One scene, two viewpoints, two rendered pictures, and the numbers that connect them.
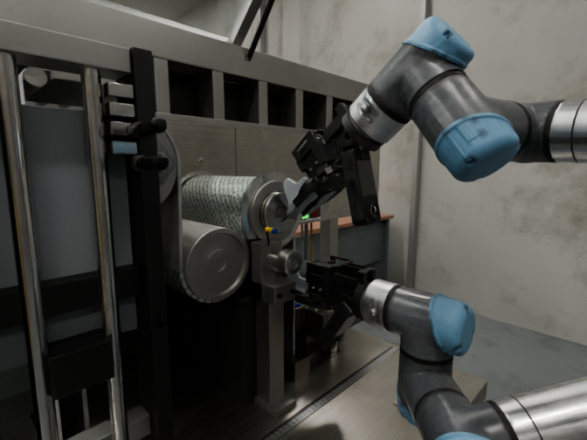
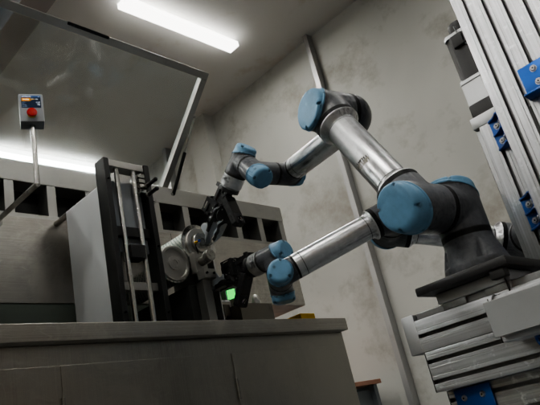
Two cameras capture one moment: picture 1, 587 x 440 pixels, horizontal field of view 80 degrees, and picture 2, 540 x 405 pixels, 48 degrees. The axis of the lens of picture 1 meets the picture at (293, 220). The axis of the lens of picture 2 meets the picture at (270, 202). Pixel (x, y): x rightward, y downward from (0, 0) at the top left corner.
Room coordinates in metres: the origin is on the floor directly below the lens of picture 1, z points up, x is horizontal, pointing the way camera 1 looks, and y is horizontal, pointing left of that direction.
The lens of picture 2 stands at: (-1.35, -0.06, 0.57)
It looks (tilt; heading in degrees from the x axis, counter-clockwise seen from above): 22 degrees up; 355
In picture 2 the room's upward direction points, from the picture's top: 13 degrees counter-clockwise
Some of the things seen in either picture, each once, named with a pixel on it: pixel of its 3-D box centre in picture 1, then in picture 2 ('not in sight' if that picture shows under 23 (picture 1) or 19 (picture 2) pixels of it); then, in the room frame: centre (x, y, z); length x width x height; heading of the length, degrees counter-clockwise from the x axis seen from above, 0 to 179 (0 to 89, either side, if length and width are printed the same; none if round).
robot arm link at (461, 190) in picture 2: not in sight; (454, 207); (-0.02, -0.61, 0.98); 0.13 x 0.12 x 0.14; 121
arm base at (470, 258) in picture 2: not in sight; (472, 254); (-0.02, -0.61, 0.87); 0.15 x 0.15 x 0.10
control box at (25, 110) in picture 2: not in sight; (31, 110); (0.26, 0.45, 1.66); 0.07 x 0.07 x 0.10; 20
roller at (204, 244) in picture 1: (182, 250); (153, 276); (0.64, 0.21, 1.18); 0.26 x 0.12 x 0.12; 45
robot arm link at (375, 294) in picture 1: (380, 304); (256, 263); (0.54, -0.14, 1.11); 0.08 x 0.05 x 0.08; 135
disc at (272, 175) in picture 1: (272, 211); (198, 244); (0.64, 0.04, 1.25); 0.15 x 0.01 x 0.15; 135
